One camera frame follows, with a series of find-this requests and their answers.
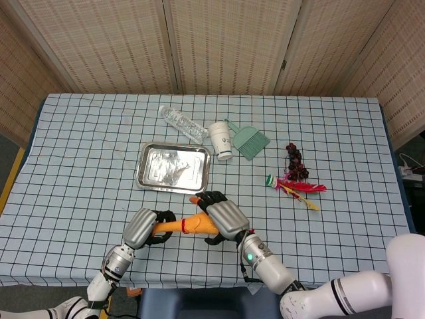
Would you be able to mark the colourful feather shuttlecock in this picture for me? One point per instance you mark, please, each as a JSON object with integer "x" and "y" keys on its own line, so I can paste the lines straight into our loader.
{"x": 299, "y": 186}

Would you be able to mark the blue checked tablecloth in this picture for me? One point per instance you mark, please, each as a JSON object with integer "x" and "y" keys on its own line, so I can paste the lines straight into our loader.
{"x": 83, "y": 166}

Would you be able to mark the small green brush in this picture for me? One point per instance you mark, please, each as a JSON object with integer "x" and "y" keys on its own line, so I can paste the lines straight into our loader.
{"x": 250, "y": 143}

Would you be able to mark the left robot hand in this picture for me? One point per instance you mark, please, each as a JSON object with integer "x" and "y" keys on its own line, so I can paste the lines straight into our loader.
{"x": 139, "y": 227}

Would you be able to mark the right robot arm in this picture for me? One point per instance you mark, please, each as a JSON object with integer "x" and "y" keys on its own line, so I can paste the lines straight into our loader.
{"x": 265, "y": 262}

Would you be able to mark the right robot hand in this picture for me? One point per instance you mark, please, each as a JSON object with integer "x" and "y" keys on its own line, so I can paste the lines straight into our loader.
{"x": 229, "y": 219}

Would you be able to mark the brass screen hinge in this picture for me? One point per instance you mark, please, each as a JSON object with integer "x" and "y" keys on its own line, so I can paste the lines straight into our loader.
{"x": 284, "y": 65}

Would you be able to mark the stainless steel tray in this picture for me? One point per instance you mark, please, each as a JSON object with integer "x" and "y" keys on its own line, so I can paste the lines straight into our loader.
{"x": 159, "y": 166}

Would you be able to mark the white paper cup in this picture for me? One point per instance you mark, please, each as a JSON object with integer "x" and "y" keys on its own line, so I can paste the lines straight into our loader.
{"x": 220, "y": 139}

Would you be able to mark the orange rubber chicken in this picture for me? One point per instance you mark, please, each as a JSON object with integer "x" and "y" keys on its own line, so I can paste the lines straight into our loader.
{"x": 196, "y": 224}

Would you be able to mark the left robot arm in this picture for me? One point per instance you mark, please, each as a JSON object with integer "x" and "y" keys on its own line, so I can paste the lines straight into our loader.
{"x": 114, "y": 262}

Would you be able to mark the dark purple grape bunch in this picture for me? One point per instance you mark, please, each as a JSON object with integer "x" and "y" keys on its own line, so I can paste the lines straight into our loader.
{"x": 295, "y": 163}

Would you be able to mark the white power strip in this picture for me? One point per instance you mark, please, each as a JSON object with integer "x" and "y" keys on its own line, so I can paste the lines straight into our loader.
{"x": 410, "y": 169}

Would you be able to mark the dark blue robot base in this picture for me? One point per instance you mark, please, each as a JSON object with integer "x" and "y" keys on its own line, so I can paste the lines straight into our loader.
{"x": 206, "y": 304}

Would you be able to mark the woven folding screen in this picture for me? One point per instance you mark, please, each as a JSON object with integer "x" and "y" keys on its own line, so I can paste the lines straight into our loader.
{"x": 99, "y": 50}

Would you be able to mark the clear plastic water bottle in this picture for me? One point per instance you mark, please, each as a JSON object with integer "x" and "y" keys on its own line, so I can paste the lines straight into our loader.
{"x": 184, "y": 128}

